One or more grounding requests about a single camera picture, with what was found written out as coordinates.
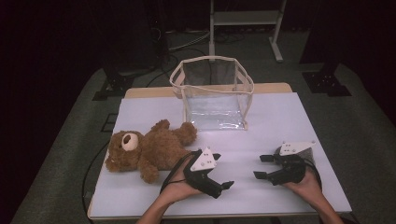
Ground clear plastic bag cream trim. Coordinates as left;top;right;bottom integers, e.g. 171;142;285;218
168;55;255;132

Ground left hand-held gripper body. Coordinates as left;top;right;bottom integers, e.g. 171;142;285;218
182;147;224;200

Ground brown teddy bear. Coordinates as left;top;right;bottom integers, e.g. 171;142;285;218
105;119;198;185

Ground long black floor cable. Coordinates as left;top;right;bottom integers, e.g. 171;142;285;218
81;141;110;224

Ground white table cover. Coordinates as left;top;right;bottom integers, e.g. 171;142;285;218
89;91;353;218

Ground tangled black floor cables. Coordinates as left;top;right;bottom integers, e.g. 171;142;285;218
214;31;247;45

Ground wooden table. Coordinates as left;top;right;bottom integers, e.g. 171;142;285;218
87;82;354;221

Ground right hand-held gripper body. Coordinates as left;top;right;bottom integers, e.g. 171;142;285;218
266;141;317;187

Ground black stand base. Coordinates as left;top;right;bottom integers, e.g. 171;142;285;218
92;62;135;102
302;63;353;97

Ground person's left hand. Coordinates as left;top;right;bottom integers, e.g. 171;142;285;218
159;154;204;205

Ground white floor cable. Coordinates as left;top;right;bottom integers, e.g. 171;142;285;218
167;30;211;52

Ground black floor socket plate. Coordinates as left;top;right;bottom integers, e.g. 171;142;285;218
101;113;120;133

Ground white metal stand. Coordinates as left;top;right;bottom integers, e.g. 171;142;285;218
208;0;288;63

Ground person's right hand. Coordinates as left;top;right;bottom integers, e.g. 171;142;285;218
282;167;323;208

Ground black equipment stand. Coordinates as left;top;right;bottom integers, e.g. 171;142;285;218
148;0;172;62

